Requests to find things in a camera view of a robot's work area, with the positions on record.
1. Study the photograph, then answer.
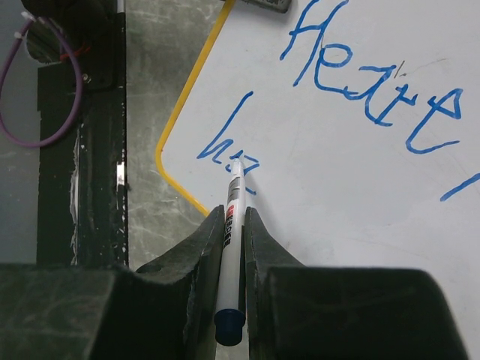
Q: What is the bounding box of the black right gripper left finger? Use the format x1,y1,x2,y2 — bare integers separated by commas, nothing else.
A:
1,206,224,359

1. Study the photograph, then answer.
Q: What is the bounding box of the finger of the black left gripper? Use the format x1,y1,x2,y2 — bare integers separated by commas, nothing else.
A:
240,0,293,14

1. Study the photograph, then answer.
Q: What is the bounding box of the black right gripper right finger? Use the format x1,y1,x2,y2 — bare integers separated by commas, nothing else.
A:
244,208,467,359

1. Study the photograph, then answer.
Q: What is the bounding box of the white blue whiteboard marker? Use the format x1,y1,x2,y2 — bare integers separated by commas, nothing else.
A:
214,158,246,347

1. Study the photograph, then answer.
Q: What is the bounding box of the yellow framed whiteboard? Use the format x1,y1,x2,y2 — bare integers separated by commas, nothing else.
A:
155,1,479,356

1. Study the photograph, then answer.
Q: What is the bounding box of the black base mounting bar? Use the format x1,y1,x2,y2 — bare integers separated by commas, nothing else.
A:
36,12,128,268

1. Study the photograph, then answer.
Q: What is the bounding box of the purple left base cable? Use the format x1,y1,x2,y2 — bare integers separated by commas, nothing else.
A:
0,14,84,149

